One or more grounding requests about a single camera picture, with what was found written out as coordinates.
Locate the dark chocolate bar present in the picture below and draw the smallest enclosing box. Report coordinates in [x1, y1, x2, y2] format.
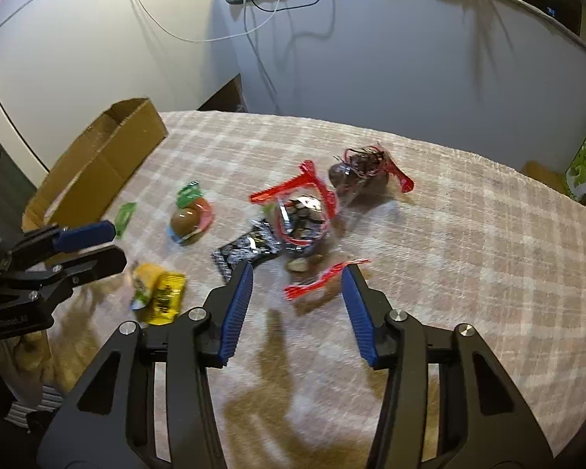
[211, 220, 279, 283]

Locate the yellow snack packet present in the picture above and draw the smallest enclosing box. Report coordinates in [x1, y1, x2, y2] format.
[146, 272, 187, 326]

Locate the small red-edged snack packet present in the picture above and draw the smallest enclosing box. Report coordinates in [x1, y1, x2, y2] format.
[283, 258, 372, 314]

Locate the red-edged bag of dark snacks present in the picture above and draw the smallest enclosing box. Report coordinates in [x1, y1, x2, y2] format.
[328, 143, 416, 206]

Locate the cardboard box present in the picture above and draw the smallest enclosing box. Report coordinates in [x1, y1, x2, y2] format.
[22, 98, 169, 233]

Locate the looping white cable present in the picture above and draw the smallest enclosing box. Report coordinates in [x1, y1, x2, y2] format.
[116, 0, 280, 44]

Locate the clear red-zip snack bag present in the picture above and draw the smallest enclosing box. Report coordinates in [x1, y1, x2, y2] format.
[250, 160, 340, 274]

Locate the small brown carton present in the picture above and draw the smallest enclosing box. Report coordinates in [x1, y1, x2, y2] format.
[522, 160, 567, 192]

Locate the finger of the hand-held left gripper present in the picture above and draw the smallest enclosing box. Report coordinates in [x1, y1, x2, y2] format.
[0, 247, 128, 304]
[0, 221, 116, 275]

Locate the burger shaped gummy snack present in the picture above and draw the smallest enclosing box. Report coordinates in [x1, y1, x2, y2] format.
[170, 182, 214, 246]

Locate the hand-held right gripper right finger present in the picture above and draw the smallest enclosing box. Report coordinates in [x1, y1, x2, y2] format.
[341, 264, 555, 469]

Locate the small green snack packet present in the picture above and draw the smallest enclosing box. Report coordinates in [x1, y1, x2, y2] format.
[113, 202, 138, 240]

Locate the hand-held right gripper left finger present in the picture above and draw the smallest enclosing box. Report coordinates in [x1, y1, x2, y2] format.
[36, 260, 254, 469]

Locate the hanging white cable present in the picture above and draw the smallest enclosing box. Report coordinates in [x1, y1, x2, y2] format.
[244, 0, 281, 114]

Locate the striped cloth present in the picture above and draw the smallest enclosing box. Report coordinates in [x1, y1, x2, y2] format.
[4, 385, 65, 422]

